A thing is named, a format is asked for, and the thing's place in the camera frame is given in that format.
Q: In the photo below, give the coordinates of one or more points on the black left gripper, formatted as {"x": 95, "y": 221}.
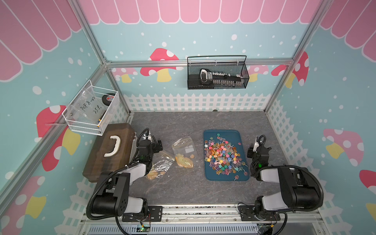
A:
{"x": 155, "y": 146}

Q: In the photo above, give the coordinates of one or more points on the black wire mesh basket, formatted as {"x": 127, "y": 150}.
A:
{"x": 233, "y": 64}

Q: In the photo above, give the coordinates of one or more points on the socket wrench set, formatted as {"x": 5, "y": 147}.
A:
{"x": 208, "y": 77}

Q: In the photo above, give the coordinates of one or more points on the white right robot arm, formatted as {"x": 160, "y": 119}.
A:
{"x": 299, "y": 191}

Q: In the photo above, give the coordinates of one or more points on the teal plastic tray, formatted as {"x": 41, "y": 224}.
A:
{"x": 211, "y": 173}

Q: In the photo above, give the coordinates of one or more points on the brown toolbox with white handle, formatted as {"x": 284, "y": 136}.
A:
{"x": 110, "y": 152}

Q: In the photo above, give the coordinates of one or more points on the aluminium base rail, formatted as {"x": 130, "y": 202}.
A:
{"x": 225, "y": 219}

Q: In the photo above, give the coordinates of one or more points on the white wire basket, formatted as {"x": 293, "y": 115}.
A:
{"x": 87, "y": 114}

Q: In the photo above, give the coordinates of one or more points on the yellow duck ziploc bag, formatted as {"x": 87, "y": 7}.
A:
{"x": 184, "y": 152}

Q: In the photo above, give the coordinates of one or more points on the pile of colourful candies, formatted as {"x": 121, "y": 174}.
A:
{"x": 224, "y": 157}

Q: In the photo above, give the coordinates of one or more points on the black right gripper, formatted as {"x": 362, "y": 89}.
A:
{"x": 250, "y": 152}

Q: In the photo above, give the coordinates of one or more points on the clear ziploc bag with candies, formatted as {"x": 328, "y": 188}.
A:
{"x": 161, "y": 163}

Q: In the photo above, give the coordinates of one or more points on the black tape roll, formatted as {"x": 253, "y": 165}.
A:
{"x": 107, "y": 99}

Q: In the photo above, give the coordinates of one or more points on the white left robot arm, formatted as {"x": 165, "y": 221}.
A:
{"x": 111, "y": 195}

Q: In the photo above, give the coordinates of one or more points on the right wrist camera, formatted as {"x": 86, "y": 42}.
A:
{"x": 255, "y": 147}

